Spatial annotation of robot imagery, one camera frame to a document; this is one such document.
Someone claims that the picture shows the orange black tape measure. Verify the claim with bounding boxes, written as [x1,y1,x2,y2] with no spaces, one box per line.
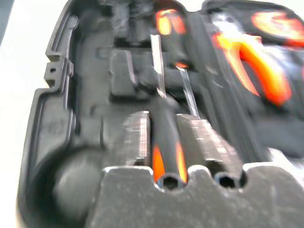
[250,9,304,47]

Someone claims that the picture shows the black plastic tool case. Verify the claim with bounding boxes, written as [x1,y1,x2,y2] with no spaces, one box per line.
[18,0,304,228]

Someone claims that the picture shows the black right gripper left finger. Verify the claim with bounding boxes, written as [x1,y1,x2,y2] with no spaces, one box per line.
[122,110,152,167]

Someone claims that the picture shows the orange handled pliers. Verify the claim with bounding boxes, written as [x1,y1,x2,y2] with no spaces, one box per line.
[213,32,293,108]

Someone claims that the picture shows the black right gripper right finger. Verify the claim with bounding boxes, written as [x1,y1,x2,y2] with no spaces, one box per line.
[176,113,244,171]

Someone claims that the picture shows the black orange handled screwdriver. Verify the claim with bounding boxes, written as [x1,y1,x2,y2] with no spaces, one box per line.
[155,9,199,117]
[151,34,190,190]

